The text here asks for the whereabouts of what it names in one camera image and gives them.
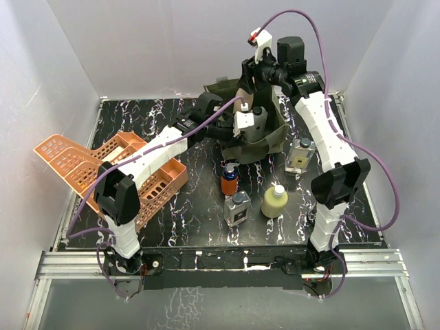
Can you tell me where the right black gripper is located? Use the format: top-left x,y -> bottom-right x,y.
237,47 -> 287,95

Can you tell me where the beige brown lotion bottle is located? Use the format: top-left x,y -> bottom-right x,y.
233,88 -> 254,113

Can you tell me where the olive green canvas bag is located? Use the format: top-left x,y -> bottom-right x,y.
219,86 -> 289,164

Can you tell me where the white rectangular lotion bottle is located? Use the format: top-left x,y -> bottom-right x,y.
244,107 -> 268,143

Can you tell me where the orange bottle blue pump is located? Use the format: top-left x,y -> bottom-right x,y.
221,162 -> 239,196

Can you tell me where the clear square bottle black cap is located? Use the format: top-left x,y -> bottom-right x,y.
285,137 -> 316,174

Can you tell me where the yellow green lotion bottle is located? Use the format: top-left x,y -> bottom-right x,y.
261,183 -> 288,218

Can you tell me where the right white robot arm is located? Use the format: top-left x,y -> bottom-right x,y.
238,30 -> 371,273

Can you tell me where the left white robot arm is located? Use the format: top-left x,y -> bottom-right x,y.
91,92 -> 247,274

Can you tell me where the clear square bottle grey cap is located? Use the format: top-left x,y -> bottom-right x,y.
224,190 -> 251,228

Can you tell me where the orange plastic basket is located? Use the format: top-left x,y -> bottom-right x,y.
34,132 -> 188,231

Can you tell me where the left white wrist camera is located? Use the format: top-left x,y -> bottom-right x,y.
233,103 -> 255,138

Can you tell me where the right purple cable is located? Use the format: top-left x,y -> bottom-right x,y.
249,9 -> 402,302

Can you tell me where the purple cable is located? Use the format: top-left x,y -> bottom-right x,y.
67,96 -> 248,303
249,9 -> 402,302

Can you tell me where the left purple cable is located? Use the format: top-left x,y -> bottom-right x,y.
67,96 -> 248,303

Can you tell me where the aluminium frame rail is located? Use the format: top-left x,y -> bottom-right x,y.
25,247 -> 424,329

